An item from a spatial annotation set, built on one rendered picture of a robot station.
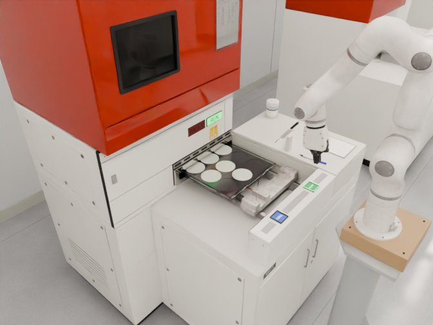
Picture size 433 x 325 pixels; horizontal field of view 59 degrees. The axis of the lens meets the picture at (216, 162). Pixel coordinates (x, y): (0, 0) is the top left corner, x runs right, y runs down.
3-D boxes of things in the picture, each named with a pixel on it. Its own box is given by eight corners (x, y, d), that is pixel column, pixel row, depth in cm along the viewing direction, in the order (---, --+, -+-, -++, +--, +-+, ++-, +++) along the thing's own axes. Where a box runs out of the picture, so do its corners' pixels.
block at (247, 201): (241, 203, 173) (241, 198, 172) (245, 200, 176) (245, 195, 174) (255, 211, 169) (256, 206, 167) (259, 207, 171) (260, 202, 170)
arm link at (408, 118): (370, 166, 143) (384, 146, 153) (403, 178, 137) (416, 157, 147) (411, 33, 112) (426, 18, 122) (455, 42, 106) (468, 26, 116)
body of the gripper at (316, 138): (299, 124, 155) (301, 149, 160) (322, 128, 148) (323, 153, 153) (308, 117, 160) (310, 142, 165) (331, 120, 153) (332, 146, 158)
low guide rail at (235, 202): (192, 182, 196) (192, 177, 195) (195, 180, 198) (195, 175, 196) (274, 227, 169) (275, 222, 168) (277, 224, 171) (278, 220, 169)
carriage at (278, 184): (240, 209, 175) (240, 204, 173) (283, 173, 197) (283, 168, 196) (254, 216, 170) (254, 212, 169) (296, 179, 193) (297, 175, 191)
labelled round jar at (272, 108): (263, 115, 224) (264, 100, 219) (270, 111, 229) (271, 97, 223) (273, 119, 221) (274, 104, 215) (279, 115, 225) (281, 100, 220)
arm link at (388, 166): (406, 187, 151) (421, 135, 137) (390, 214, 139) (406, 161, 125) (375, 177, 157) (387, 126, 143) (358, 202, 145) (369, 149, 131)
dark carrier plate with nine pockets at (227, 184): (177, 169, 193) (176, 167, 193) (221, 141, 214) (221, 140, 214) (230, 197, 175) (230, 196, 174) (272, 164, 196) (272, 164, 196)
